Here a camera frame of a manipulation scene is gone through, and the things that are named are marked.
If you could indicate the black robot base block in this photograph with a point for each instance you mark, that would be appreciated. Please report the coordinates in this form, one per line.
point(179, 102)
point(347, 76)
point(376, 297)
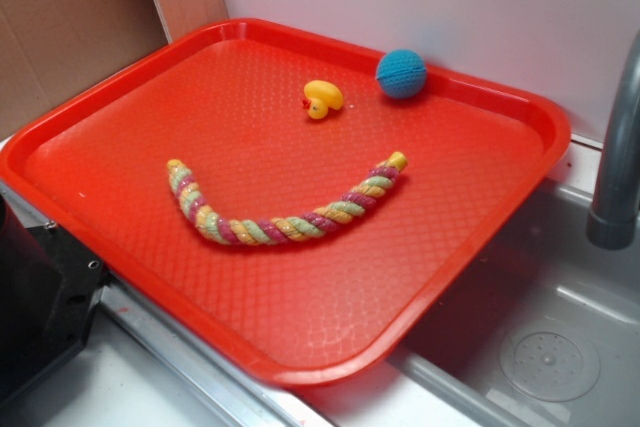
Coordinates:
point(50, 284)

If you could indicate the blue knitted ball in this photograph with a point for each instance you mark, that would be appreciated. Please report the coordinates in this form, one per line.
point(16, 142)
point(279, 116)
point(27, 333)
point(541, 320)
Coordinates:
point(401, 74)

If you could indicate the red plastic tray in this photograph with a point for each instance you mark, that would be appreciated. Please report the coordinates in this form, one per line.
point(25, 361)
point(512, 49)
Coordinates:
point(227, 100)

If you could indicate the yellow rubber duck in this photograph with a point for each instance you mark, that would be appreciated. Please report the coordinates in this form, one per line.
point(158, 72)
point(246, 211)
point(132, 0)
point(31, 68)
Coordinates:
point(321, 97)

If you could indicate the grey toy sink basin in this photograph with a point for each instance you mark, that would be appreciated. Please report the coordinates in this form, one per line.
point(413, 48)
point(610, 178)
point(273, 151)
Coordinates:
point(541, 329)

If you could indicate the grey sink faucet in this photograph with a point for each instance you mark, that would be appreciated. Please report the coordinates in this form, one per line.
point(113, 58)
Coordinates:
point(614, 209)

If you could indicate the brown cardboard panel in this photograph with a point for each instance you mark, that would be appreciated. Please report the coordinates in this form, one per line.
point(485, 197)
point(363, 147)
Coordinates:
point(52, 50)

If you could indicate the multicolour twisted rope toy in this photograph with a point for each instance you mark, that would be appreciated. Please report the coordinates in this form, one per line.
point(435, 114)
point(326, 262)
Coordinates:
point(312, 225)

